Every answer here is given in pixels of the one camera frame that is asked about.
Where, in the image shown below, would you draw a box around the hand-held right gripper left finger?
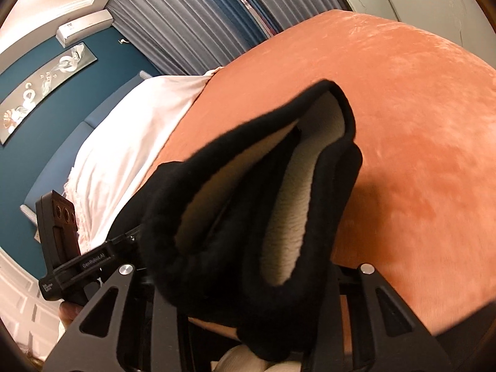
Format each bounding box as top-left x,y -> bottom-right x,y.
44,263 -> 195,372

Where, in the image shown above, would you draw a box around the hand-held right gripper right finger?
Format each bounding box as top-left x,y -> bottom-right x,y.
305,263 -> 437,372

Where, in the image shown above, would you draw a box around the black fleece-lined pants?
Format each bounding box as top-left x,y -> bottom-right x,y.
112,79 -> 364,372

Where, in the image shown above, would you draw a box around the person's left hand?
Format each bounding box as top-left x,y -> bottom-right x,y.
58,303 -> 85,327

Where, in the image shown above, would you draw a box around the white bed sheet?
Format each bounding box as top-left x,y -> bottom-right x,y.
64,66 -> 226,253

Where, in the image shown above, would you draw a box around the blue padded headboard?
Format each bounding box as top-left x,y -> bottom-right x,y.
20,71 -> 156,222

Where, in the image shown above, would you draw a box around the orange velvet blanket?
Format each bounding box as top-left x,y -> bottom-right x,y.
147,8 -> 496,342

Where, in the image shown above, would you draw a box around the white air conditioner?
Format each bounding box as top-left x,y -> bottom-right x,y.
55,10 -> 114,46

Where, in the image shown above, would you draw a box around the blue curtain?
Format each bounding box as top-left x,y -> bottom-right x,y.
181,0 -> 272,52

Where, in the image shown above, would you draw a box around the long framed wall picture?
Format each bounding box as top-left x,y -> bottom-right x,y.
0,42 -> 98,146

